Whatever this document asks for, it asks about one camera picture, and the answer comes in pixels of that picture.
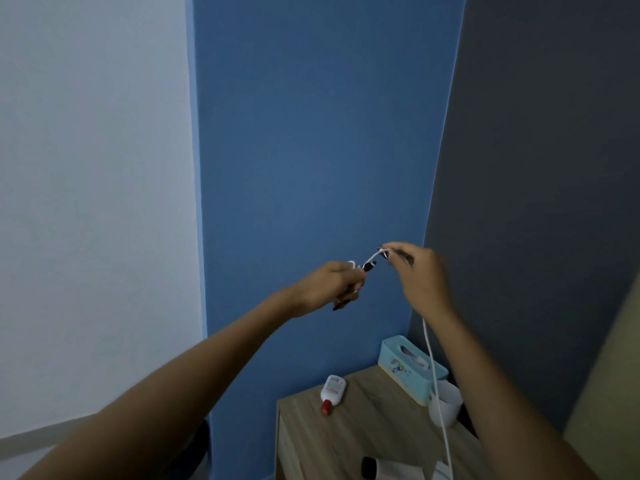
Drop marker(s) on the person's left hand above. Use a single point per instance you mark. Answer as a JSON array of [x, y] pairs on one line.
[[330, 287]]

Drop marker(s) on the person's right hand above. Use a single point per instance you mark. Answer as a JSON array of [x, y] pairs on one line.
[[425, 284]]

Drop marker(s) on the white cup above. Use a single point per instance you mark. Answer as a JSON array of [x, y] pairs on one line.
[[452, 399]]

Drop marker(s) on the black lined trash bin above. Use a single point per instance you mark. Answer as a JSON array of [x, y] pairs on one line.
[[192, 459]]

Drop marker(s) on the person's left forearm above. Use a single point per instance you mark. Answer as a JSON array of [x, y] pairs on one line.
[[165, 394]]

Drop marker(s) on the person's right forearm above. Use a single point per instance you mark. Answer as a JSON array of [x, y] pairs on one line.
[[500, 409]]

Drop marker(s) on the wooden nightstand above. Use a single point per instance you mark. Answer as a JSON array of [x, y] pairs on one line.
[[380, 434]]

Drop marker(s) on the light blue tissue box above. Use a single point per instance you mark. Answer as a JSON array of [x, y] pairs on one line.
[[405, 374]]

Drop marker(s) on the white bottle with red cap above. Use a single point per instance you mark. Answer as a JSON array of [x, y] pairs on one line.
[[334, 389]]

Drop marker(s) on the white tube with black cap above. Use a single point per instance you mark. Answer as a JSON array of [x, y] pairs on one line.
[[395, 469]]

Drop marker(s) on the white charger adapter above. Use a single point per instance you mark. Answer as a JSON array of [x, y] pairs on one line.
[[441, 472]]

